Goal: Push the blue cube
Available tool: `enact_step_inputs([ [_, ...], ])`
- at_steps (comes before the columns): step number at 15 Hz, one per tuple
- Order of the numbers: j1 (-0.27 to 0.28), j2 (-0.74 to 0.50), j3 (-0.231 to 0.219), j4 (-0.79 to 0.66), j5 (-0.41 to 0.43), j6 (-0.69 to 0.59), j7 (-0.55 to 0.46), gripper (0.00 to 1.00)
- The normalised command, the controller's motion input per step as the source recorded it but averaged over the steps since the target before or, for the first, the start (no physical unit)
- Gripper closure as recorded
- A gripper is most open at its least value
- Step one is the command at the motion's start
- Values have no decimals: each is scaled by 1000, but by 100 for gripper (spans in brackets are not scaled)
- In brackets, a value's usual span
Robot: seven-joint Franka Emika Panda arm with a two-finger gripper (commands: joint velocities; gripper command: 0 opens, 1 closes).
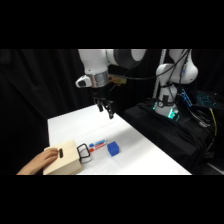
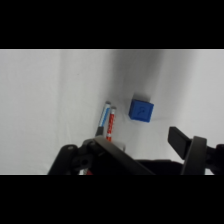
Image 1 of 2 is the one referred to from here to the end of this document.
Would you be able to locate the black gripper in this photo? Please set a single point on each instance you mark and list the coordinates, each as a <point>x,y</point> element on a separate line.
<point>101,92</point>

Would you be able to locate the light wooden box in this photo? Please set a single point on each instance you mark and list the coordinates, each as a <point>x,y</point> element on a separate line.
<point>65,161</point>

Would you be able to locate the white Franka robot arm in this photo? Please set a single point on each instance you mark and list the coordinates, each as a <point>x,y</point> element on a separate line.
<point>96,61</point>

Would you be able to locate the person's bare forearm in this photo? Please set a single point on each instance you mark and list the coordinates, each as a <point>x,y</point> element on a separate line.
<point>28,169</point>

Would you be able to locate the blue cube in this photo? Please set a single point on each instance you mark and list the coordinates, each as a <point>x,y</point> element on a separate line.
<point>113,148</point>

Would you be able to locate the person's bare hand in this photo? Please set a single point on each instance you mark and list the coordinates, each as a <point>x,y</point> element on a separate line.
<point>46,157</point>

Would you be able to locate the tan wrist connector block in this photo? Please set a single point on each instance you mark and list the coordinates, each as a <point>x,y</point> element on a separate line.
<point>118,80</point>

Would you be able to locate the blue capped white marker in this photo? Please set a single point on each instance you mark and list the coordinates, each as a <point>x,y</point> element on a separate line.
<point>99,143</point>

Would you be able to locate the red capped white marker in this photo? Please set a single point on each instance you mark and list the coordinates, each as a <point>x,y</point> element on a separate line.
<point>96,148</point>

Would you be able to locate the small green light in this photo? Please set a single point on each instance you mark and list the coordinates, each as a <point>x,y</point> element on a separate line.
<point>172,114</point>

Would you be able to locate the black curtain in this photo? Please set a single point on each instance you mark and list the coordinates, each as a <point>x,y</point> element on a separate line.
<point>36,90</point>

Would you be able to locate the black cloth covered stand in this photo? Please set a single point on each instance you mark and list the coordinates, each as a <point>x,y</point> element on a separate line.
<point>173,136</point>

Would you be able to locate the blue backlit keyboard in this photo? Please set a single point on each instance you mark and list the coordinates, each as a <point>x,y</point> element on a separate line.
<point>206,99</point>

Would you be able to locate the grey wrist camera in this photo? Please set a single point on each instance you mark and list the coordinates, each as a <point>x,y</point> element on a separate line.
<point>83,81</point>

